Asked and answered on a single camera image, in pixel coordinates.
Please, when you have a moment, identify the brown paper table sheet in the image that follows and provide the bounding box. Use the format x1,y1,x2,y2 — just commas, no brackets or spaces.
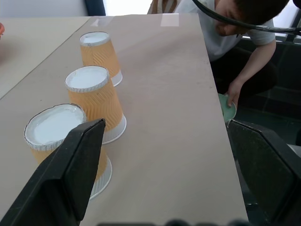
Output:
0,13,249,226

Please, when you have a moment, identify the orange ribbed paper cup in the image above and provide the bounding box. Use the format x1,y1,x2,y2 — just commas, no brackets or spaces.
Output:
65,65,127,145
79,31,124,87
24,103,113,201

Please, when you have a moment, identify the person's bare hand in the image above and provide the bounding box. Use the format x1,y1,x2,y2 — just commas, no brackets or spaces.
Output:
226,80,243,108

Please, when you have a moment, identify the clear tape strip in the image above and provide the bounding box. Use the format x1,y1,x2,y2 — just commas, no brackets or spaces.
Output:
90,16,113,27
160,13,181,27

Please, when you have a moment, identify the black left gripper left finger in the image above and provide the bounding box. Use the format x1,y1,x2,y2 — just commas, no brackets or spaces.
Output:
0,118,106,226

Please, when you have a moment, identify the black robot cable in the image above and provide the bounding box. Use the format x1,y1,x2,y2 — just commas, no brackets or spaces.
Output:
192,0,301,36

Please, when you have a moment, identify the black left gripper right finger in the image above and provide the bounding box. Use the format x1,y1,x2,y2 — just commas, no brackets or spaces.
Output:
227,119,301,226

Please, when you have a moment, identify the person in white shirt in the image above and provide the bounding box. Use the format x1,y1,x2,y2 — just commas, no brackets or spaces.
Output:
147,0,292,105

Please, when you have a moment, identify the pale green bowl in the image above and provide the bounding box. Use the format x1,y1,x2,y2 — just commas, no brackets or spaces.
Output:
217,93,237,123

